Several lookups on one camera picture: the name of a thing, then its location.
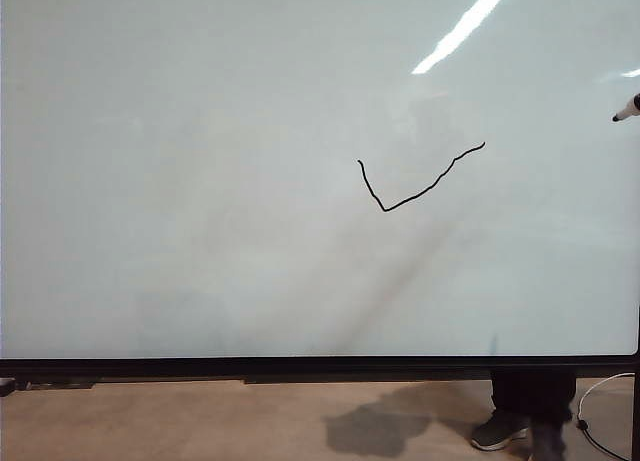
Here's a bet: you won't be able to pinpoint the thin white cable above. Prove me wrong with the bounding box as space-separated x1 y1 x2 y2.
576 371 637 423

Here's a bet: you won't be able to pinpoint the black cable with inline connector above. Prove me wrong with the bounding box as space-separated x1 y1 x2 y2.
576 418 632 461

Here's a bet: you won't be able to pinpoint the dark sneaker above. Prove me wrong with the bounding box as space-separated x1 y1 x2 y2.
470 410 532 452

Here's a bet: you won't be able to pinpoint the person's black trousers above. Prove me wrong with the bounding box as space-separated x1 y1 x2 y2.
488 370 578 425

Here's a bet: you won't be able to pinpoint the white whiteboard marker pen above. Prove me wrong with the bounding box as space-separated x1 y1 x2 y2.
611 92 640 124

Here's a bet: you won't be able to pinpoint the white whiteboard with black frame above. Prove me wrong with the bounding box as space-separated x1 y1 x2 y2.
0 0 640 380

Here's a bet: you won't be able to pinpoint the black stand foot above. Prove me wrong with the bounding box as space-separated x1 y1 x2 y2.
0 375 101 398

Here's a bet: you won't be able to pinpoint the black whiteboard pen tray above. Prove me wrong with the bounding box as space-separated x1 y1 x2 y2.
243 374 494 386

